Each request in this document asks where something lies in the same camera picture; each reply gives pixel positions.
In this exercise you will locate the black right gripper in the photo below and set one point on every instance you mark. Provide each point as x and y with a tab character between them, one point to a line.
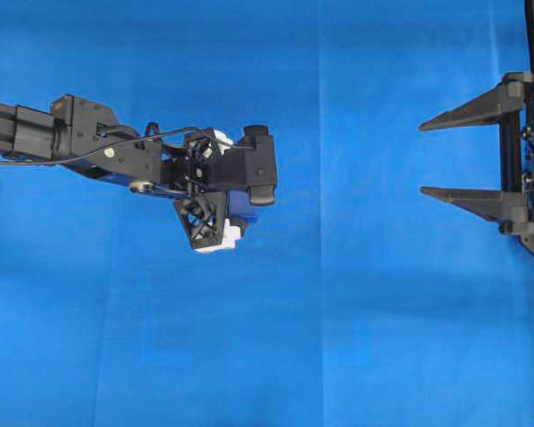
511	104

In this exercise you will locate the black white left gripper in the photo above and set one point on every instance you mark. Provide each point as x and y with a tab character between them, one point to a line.
203	208

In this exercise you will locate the blue block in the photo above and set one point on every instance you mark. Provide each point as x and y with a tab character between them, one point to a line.
240	207

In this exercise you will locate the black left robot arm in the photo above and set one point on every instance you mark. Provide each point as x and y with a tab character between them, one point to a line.
86	138

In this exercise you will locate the blue table cloth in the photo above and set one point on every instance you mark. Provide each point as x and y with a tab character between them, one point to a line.
354	300

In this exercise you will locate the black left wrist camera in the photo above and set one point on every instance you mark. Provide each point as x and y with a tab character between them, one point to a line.
248	165

